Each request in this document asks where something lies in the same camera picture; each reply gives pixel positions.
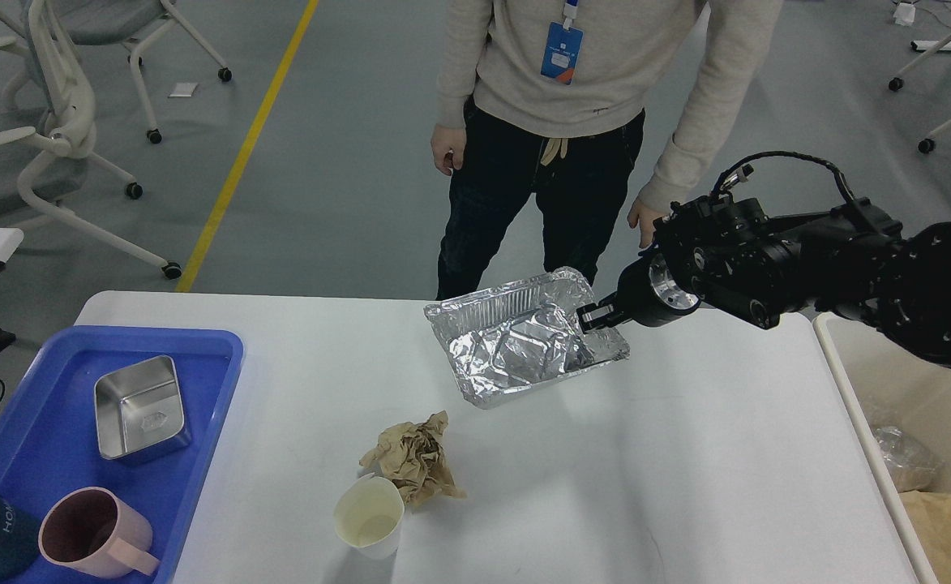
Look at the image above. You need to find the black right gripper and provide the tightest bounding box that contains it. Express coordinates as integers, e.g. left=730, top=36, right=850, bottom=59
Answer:
left=576, top=251, right=701, bottom=332

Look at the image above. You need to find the aluminium foil container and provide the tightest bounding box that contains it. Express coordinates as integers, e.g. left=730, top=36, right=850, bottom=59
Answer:
left=424, top=267, right=630, bottom=410

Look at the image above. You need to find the stainless steel tray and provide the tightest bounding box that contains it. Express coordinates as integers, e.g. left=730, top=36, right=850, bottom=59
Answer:
left=94, top=355, right=192, bottom=466

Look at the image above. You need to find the pink HOME mug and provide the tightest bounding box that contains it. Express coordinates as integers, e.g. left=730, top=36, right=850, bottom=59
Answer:
left=37, top=487, right=161, bottom=579

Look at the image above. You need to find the brown paper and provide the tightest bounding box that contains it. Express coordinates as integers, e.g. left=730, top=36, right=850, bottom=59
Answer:
left=358, top=410, right=467, bottom=508

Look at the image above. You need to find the cream paper cup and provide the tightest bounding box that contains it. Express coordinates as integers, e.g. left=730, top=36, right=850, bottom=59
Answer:
left=332, top=473, right=405, bottom=560

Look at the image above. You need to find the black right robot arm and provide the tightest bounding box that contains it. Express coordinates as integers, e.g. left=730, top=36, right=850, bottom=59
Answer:
left=576, top=156, right=951, bottom=369

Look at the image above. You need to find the person's other hand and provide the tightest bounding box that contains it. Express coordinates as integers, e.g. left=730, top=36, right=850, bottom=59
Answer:
left=627, top=199, right=669, bottom=249

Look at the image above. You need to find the person's hand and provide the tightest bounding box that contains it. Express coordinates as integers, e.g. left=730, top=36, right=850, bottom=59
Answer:
left=431, top=123, right=467, bottom=177

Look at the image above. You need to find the white office chair front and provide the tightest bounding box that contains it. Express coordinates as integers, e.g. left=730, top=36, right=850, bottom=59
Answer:
left=0, top=1, right=182, bottom=280

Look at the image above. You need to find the blue plastic tray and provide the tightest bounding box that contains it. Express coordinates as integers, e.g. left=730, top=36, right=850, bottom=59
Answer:
left=0, top=326, right=244, bottom=583

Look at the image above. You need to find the person in dark jeans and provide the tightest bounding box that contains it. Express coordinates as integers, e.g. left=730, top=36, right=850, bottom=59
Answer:
left=435, top=1, right=782, bottom=300

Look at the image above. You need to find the white paper on floor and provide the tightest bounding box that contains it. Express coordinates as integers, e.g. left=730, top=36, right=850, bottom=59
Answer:
left=168, top=82, right=199, bottom=99

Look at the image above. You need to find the clear plastic bag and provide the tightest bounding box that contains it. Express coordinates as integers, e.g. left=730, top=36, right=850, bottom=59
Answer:
left=871, top=425, right=945, bottom=492

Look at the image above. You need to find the beige plastic bin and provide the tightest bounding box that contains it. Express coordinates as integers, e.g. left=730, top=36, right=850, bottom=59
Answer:
left=813, top=314, right=951, bottom=583

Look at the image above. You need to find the brown paper bag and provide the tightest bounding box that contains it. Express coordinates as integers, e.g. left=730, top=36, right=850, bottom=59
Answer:
left=900, top=491, right=951, bottom=583

